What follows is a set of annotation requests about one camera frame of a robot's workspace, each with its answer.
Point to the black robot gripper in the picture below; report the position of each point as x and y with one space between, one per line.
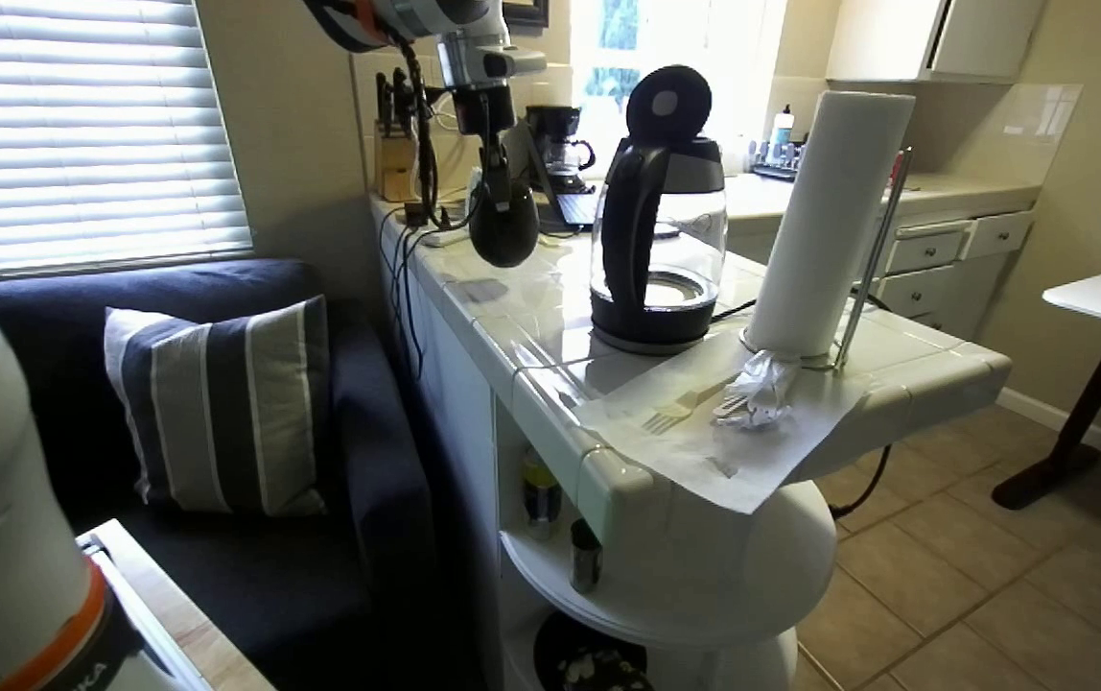
483 87

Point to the black cup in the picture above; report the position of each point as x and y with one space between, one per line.
504 228

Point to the black coffee maker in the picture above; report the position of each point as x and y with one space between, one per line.
563 157

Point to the wooden knife block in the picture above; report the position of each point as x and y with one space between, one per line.
393 140

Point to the glass electric kettle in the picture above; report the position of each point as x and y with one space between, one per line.
662 220

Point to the blue spray bottle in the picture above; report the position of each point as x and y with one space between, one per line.
780 140

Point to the white paper sheet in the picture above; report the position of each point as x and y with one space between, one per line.
668 429

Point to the white paper towel roll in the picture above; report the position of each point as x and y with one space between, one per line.
832 220

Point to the striped grey white pillow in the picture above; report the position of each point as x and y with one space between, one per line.
223 415

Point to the crumpled white paper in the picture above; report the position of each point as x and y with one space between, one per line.
761 393

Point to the white window blinds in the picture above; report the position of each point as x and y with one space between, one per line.
113 143

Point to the metal paper towel holder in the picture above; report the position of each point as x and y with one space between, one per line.
871 262

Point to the white counter shelf unit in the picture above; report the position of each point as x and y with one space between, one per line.
604 484

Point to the white drawer cabinet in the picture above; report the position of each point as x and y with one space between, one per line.
947 269

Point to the dark blue sofa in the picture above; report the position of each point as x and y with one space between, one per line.
341 600

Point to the white side table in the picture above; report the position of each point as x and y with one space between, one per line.
1069 453

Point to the white wall cabinet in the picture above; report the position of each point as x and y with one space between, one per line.
933 41

